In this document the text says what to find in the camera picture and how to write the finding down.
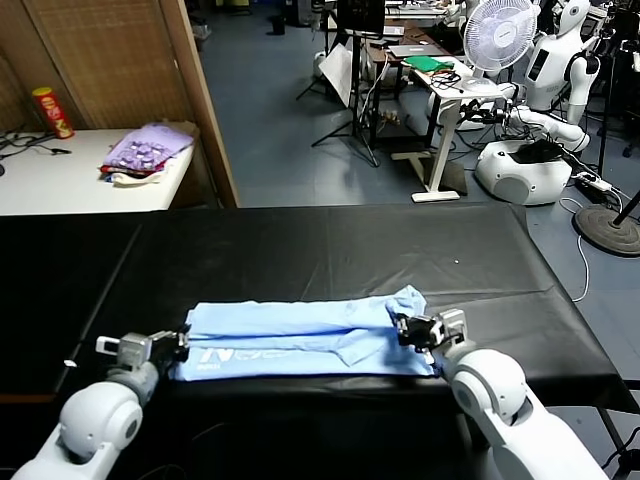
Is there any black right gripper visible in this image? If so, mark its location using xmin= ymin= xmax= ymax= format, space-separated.
xmin=393 ymin=313 xmax=448 ymax=351

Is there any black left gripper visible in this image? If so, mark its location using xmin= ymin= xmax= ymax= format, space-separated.
xmin=151 ymin=324 xmax=193 ymax=370

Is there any light blue t-shirt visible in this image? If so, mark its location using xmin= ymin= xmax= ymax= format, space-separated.
xmin=171 ymin=284 xmax=437 ymax=384

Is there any purple folded clothes stack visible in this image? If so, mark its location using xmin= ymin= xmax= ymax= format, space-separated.
xmin=101 ymin=123 xmax=196 ymax=189

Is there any black table cover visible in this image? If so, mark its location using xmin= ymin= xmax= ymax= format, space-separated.
xmin=0 ymin=203 xmax=640 ymax=416

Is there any white side table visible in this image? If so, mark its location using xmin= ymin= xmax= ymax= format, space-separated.
xmin=0 ymin=128 xmax=201 ymax=217

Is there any white standing desk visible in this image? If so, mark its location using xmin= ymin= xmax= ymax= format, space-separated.
xmin=392 ymin=57 xmax=501 ymax=204

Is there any round black stand base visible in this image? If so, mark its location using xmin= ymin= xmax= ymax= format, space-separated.
xmin=572 ymin=189 xmax=640 ymax=259

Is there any black table leg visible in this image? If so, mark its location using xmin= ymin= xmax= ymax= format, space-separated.
xmin=594 ymin=407 xmax=631 ymax=461

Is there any black tripod stand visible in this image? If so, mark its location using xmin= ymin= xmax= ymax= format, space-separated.
xmin=312 ymin=29 xmax=381 ymax=169

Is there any white power strip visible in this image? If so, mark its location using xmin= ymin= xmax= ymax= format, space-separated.
xmin=574 ymin=172 xmax=614 ymax=194

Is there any red chips can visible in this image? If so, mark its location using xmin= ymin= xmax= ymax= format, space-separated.
xmin=32 ymin=87 xmax=76 ymax=140

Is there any green cloth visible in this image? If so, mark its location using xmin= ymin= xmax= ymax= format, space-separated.
xmin=403 ymin=55 xmax=454 ymax=74

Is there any white reflector board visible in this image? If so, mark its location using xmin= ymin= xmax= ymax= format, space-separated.
xmin=319 ymin=43 xmax=354 ymax=108

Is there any silver laptop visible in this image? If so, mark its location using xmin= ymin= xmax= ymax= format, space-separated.
xmin=388 ymin=43 xmax=441 ymax=59

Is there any wooden folding screen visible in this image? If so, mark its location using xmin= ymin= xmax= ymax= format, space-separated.
xmin=0 ymin=0 xmax=241 ymax=209

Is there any white humanoid robot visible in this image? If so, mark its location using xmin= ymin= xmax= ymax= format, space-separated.
xmin=464 ymin=0 xmax=601 ymax=207

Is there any white standing fan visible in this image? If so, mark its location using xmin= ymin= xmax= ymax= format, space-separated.
xmin=459 ymin=0 xmax=542 ymax=94

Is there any black monitor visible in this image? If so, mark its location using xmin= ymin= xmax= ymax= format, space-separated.
xmin=337 ymin=0 xmax=387 ymax=36

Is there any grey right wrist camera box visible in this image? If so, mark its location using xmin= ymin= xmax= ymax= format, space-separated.
xmin=434 ymin=308 xmax=469 ymax=346

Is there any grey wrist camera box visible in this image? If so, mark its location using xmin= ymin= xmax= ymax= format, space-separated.
xmin=434 ymin=308 xmax=469 ymax=346
xmin=95 ymin=332 xmax=154 ymax=371

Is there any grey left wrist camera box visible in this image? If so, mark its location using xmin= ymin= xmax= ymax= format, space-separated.
xmin=95 ymin=332 xmax=154 ymax=371

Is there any white floor cable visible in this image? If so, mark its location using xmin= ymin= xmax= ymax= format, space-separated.
xmin=559 ymin=197 xmax=594 ymax=304

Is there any black cables bundle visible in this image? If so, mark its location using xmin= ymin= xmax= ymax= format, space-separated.
xmin=0 ymin=127 xmax=74 ymax=161

